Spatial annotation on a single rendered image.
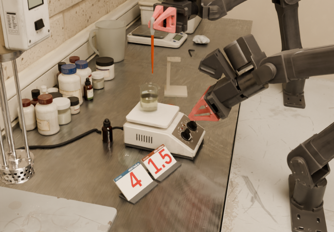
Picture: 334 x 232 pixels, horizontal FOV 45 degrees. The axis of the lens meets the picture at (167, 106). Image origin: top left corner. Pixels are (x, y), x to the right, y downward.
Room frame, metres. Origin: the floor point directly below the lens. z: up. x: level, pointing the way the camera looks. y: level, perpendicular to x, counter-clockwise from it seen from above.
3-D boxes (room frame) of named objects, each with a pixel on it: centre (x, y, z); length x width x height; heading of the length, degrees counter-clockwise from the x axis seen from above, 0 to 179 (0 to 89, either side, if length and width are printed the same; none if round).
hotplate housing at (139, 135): (0.96, 0.01, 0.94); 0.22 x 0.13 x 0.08; 72
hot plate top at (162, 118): (0.97, 0.04, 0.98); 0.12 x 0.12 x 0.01; 72
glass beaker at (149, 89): (0.98, 0.05, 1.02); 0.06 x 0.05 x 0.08; 63
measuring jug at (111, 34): (1.59, 0.25, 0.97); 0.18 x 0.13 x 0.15; 135
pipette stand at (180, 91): (1.29, -0.03, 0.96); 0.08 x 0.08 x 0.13; 1
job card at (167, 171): (0.83, 0.01, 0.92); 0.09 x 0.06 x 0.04; 145
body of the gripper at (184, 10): (1.10, -0.01, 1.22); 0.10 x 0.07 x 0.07; 59
